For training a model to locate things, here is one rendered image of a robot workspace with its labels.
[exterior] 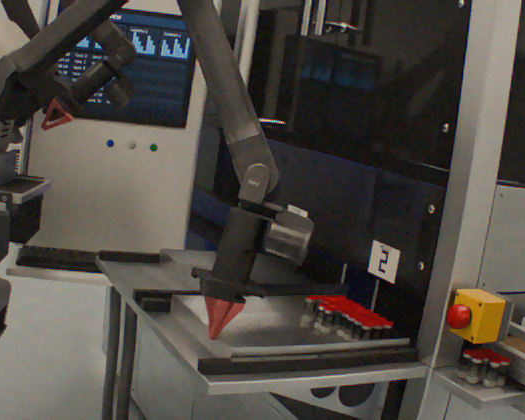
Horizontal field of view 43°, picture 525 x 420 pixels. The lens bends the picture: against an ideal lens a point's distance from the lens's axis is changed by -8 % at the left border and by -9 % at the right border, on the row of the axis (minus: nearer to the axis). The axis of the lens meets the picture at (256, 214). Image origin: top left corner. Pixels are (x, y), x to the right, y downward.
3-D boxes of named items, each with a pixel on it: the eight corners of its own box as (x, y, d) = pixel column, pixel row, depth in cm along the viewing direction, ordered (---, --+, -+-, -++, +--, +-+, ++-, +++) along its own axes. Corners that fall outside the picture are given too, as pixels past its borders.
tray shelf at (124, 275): (279, 269, 181) (280, 262, 180) (456, 372, 119) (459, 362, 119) (94, 262, 159) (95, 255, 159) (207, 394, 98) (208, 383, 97)
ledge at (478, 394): (486, 373, 120) (489, 364, 120) (536, 400, 109) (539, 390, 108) (431, 380, 114) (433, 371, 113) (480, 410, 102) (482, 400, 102)
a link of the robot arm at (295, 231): (257, 172, 113) (249, 160, 104) (327, 194, 111) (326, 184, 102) (232, 245, 111) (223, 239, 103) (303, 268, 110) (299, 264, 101)
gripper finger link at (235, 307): (232, 349, 106) (250, 292, 106) (189, 341, 103) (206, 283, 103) (217, 333, 113) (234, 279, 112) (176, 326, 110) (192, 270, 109)
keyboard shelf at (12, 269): (164, 265, 201) (165, 256, 201) (180, 294, 175) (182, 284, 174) (12, 250, 188) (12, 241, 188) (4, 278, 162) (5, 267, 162)
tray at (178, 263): (290, 267, 176) (292, 254, 175) (346, 299, 153) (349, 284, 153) (158, 263, 161) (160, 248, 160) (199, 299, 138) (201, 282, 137)
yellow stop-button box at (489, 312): (476, 327, 114) (485, 287, 113) (504, 341, 108) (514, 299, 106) (444, 330, 111) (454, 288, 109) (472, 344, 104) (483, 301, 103)
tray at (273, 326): (329, 311, 142) (332, 295, 142) (405, 356, 119) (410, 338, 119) (169, 312, 127) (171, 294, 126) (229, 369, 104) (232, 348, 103)
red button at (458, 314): (458, 323, 109) (463, 300, 109) (473, 331, 106) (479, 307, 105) (441, 325, 108) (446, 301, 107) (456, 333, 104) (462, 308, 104)
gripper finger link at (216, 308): (246, 351, 107) (265, 295, 107) (204, 344, 104) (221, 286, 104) (231, 336, 114) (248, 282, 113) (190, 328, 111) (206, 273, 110)
